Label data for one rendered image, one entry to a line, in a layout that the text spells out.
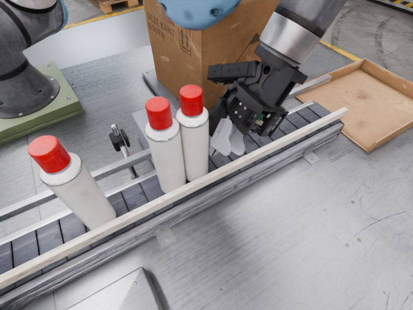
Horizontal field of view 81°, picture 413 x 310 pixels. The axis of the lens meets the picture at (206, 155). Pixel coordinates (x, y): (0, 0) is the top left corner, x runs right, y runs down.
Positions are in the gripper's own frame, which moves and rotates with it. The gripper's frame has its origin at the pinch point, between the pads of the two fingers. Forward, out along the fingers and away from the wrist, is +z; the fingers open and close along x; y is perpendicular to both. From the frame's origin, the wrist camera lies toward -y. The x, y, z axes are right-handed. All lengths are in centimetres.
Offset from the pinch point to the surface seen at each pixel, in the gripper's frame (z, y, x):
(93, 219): 12.1, 3.0, -20.4
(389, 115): -18, 8, 52
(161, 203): 8.5, 4.7, -10.2
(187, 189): 5.8, 4.7, -5.9
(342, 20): -64, -162, 298
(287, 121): -6.8, -1.9, 22.7
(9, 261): 23.9, 0.1, -30.5
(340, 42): -40, -125, 256
